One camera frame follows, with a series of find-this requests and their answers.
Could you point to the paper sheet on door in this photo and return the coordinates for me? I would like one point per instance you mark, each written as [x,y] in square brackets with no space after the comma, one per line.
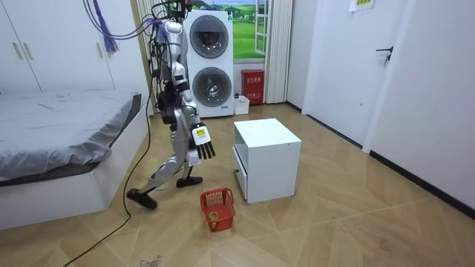
[361,5]

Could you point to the white bin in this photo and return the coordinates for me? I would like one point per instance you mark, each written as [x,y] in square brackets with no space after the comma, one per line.
[241,107]

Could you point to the red floor cabinet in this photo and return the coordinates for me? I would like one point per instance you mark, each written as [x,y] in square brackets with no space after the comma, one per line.
[252,87]

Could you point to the white pleated curtain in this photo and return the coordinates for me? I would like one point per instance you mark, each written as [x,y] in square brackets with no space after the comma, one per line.
[278,52]

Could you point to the white wardrobe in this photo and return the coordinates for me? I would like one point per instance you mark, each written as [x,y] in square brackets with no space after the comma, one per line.
[63,44]

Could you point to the green soft toy fruit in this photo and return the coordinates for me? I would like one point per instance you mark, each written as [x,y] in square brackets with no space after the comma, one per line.
[213,216]

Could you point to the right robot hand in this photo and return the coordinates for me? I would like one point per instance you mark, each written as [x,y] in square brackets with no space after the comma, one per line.
[201,139]

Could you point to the white bedside cabinet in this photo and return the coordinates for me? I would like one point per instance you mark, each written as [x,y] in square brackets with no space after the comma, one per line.
[271,163]

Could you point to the grey bed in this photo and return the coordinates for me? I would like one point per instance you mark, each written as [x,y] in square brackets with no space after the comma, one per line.
[55,126]

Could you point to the white door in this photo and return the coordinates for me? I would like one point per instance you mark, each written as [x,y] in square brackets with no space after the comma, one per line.
[349,81]

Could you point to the stacked washing machines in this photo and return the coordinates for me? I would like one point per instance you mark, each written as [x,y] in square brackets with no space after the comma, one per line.
[209,59]

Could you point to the robot body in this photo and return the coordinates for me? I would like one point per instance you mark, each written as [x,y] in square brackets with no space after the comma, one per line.
[167,104]

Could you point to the landscape wall poster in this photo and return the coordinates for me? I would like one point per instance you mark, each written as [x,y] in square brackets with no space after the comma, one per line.
[243,33]

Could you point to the robot legs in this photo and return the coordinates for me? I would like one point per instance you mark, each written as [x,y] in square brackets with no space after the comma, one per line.
[180,137]

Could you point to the red plastic basket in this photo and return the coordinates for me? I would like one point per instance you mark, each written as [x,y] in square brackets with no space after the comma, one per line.
[222,217]

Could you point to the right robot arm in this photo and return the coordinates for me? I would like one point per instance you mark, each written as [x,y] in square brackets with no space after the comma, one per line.
[179,70]

